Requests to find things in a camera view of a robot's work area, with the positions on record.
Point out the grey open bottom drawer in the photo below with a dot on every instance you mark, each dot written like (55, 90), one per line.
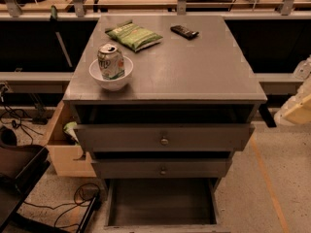
(162, 206)

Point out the black snack bar wrapper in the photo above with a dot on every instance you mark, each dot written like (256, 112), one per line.
(184, 32)

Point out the white bowl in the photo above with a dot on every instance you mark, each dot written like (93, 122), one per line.
(112, 85)

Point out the green bag in wooden box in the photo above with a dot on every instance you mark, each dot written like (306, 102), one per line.
(68, 129)

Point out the light wooden drawer box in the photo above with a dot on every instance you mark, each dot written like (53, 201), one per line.
(68, 159)

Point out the grey top drawer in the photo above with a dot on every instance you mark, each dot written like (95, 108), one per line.
(163, 137)

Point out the grey middle drawer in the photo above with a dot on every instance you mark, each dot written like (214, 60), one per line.
(161, 168)

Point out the black cart on left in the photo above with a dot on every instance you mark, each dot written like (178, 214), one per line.
(21, 167)

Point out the white robot part at right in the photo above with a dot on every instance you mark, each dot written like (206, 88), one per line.
(297, 109)

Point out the green 7up soda can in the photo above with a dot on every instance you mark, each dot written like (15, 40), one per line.
(110, 60)

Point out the grey drawer cabinet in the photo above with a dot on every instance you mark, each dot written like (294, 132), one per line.
(205, 80)

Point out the green chip bag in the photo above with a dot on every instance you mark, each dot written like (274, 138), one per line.
(133, 36)

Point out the metal railing frame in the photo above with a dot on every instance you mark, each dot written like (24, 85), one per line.
(155, 8)

